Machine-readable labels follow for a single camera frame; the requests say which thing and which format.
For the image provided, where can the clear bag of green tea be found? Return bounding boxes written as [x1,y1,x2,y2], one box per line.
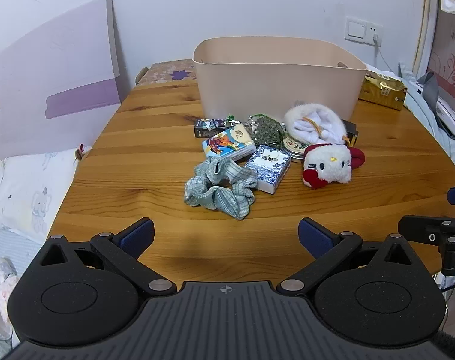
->
[227,112,287,149]

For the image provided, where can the white paper sheets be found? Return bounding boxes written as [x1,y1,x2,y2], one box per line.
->
[364,63,405,83]

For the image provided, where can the small dark cartoon box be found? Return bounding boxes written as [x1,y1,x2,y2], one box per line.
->
[194,117,236,139]

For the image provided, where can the black cable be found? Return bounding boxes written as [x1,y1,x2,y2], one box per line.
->
[434,273,455,299]

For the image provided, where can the white handheld device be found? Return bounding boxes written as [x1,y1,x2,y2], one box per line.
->
[415,82,455,136]

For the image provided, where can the colourful cartoon tissue pack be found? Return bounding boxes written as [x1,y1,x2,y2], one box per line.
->
[201,124,257,163]

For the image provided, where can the gold foil package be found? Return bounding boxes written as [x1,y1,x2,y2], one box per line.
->
[359,71,408,111]

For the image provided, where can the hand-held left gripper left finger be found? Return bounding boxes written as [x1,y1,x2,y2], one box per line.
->
[38,217,177,297]

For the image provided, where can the elephant print bedding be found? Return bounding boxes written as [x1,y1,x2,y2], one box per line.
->
[0,146,93,244]

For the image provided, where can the white pink cloth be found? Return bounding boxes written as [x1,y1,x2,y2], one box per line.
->
[0,255,22,349]

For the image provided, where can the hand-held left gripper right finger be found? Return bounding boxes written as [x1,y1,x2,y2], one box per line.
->
[280,217,419,297]

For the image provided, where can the light blue bedding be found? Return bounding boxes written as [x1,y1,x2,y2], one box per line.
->
[399,62,455,171]

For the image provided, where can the small black box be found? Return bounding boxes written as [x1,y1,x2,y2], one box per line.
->
[340,119,360,147]

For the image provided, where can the purple white board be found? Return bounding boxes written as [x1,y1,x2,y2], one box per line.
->
[0,0,122,164]

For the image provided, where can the white plug with cable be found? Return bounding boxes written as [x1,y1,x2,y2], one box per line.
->
[372,34,401,79]

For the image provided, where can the cream curved frame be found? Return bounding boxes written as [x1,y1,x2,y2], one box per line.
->
[413,0,443,79]

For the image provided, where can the brown floral box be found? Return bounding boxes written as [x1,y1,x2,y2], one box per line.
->
[135,60,196,85]

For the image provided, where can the plaid fabric scrunchie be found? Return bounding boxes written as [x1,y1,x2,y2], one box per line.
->
[184,156,258,221]

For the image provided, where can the round metal tin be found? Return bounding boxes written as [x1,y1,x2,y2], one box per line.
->
[281,135,311,163]

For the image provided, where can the blue white tissue pack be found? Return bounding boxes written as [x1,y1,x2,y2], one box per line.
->
[244,144,292,194]

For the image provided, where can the floral patterned panel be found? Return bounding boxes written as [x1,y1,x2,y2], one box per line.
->
[428,7,455,100]

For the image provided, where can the white red cat plush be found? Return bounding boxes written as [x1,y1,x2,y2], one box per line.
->
[302,143,366,190]

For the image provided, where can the white fluffy pouch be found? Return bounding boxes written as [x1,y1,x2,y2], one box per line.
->
[284,100,349,146]

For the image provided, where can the white wall switch socket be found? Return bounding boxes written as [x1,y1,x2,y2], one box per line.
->
[345,16,384,46]

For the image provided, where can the beige plastic storage basket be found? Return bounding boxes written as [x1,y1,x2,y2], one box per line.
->
[192,37,369,121]

